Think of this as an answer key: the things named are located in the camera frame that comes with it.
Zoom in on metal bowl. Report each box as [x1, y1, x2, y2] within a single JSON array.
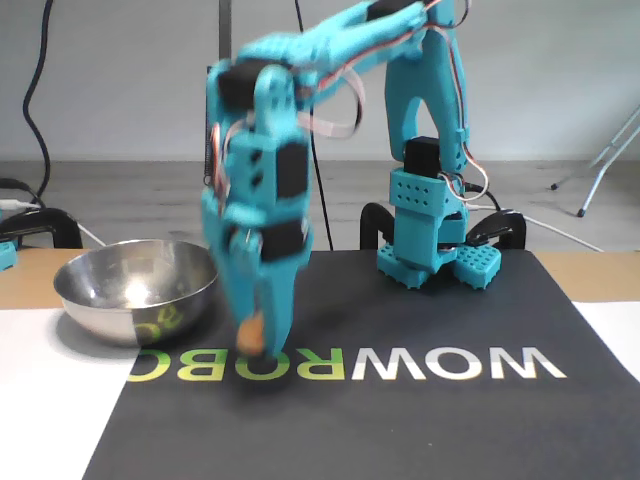
[[52, 238, 222, 349]]

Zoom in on small teal printed part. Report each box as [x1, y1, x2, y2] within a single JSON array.
[[0, 238, 19, 273]]

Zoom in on orange ball with black base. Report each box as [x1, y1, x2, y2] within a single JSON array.
[[235, 308, 292, 385]]

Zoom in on thin black hanging cable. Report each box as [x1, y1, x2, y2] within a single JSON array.
[[293, 0, 335, 251]]

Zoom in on teal fixed gripper finger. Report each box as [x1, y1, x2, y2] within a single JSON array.
[[208, 238, 262, 327]]

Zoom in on white sheet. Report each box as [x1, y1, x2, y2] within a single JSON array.
[[0, 305, 144, 480], [569, 298, 640, 396]]

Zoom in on teal gripper body black motor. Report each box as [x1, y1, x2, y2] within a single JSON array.
[[201, 192, 315, 267]]

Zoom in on black power cable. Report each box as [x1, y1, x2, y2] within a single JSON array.
[[462, 182, 502, 214]]

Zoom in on white stand legs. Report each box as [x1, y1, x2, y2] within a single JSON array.
[[549, 104, 640, 217]]

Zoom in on black table clamp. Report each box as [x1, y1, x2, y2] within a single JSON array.
[[464, 208, 528, 250], [359, 202, 397, 251], [0, 207, 84, 250]]

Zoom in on red white black servo wire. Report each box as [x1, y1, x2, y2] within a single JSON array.
[[297, 69, 367, 140], [209, 122, 236, 201], [429, 24, 491, 202]]

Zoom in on black mat with WOWROBO print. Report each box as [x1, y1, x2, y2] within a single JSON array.
[[82, 248, 640, 480]]

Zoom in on dark blue hanging cable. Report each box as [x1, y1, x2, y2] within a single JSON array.
[[21, 0, 55, 207]]

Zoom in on teal moving gripper finger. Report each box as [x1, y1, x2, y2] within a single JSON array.
[[259, 261, 307, 358]]

